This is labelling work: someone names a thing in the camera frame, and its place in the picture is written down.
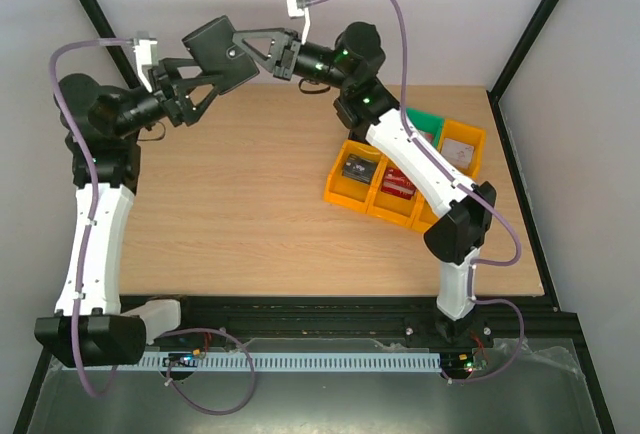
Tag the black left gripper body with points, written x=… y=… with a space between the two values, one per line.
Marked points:
x=159 y=85

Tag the right frame post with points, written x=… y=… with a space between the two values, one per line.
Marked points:
x=533 y=29

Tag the yellow bin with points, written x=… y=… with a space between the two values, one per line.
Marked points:
x=392 y=199
x=423 y=217
x=346 y=192
x=468 y=134

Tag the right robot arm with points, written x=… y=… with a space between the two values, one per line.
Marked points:
x=368 y=109

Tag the left frame post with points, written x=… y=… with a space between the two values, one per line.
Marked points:
x=102 y=27

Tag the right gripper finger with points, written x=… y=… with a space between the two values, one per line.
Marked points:
x=269 y=62
x=244 y=38

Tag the green bin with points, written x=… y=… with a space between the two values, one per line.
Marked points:
x=427 y=122

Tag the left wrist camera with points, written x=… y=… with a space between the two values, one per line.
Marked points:
x=145 y=49

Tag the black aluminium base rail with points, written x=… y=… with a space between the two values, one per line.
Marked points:
x=414 y=321

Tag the yellow bin back right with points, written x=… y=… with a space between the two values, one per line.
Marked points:
x=468 y=134

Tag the frame post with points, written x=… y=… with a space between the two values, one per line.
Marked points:
x=102 y=27
x=533 y=29

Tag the yellow bin front right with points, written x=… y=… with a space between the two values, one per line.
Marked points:
x=423 y=217

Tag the yellow bin front left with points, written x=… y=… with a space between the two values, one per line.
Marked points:
x=346 y=192

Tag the red VIP card stack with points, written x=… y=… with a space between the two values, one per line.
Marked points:
x=395 y=183

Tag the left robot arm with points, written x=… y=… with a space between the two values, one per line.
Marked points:
x=88 y=327

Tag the slotted cable duct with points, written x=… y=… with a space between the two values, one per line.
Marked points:
x=297 y=362

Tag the white red circle card stack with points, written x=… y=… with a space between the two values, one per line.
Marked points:
x=429 y=136

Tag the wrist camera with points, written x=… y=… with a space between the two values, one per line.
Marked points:
x=145 y=49
x=298 y=9

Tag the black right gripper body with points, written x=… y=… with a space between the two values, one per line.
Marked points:
x=288 y=55

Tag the black leather card holder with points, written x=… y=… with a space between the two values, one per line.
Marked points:
x=215 y=53

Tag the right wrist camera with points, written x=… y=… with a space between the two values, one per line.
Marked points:
x=298 y=9

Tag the yellow bin front middle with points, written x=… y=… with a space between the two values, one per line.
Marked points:
x=392 y=199

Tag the white pink card stack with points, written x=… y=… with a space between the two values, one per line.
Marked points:
x=457 y=153

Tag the black VIP card stack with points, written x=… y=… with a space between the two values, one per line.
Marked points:
x=359 y=169

